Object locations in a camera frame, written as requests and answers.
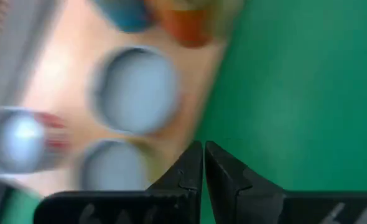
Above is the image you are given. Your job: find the tall orange pineapple can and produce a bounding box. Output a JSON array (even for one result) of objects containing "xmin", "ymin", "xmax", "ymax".
[{"xmin": 151, "ymin": 0, "xmax": 221, "ymax": 49}]

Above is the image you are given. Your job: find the green table mat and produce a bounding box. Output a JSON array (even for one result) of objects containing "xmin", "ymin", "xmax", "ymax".
[{"xmin": 0, "ymin": 0, "xmax": 367, "ymax": 224}]

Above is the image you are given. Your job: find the tall blue-green can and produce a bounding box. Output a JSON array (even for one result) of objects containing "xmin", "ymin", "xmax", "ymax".
[{"xmin": 91, "ymin": 0, "xmax": 155, "ymax": 34}]

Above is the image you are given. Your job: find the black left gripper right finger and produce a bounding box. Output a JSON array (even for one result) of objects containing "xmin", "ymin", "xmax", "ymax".
[{"xmin": 204, "ymin": 141, "xmax": 285, "ymax": 224}]

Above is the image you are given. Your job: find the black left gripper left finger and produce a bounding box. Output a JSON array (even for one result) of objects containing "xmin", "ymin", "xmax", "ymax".
[{"xmin": 145, "ymin": 140, "xmax": 203, "ymax": 194}]

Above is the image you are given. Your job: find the short red and white can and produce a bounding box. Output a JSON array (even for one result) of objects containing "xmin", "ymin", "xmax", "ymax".
[{"xmin": 0, "ymin": 107, "xmax": 73, "ymax": 175}]

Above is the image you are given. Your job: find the yellow and blue labelled can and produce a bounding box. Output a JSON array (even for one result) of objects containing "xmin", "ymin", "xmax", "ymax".
[{"xmin": 90, "ymin": 45, "xmax": 183, "ymax": 138}]

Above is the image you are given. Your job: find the wooden shelf with black frame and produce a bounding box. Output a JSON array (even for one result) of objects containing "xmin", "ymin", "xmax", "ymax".
[{"xmin": 12, "ymin": 0, "xmax": 234, "ymax": 195}]

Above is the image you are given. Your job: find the short yellow-green can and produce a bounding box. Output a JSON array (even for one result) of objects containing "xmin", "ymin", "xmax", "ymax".
[{"xmin": 77, "ymin": 138, "xmax": 159, "ymax": 192}]

